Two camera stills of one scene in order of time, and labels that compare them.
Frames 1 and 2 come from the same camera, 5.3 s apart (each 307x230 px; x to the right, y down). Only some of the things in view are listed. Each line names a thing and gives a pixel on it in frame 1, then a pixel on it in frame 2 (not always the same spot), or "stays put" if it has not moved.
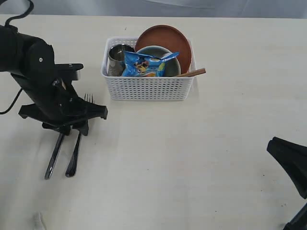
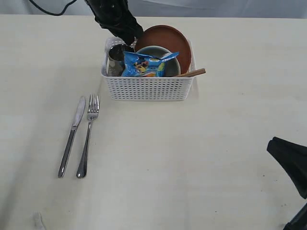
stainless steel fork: x=71 y=167 → x=93 y=109
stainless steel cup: x=116 y=63 stays put
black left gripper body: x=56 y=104 → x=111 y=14
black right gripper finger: x=299 y=221 stays put
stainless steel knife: x=54 y=155 → x=70 y=139
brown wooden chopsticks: x=200 y=71 stays put
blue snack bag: x=136 y=64 stays put
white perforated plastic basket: x=146 y=88 stays put
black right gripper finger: x=292 y=156 stays put
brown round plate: x=170 y=38 stays put
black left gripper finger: x=90 y=110 → x=128 y=32
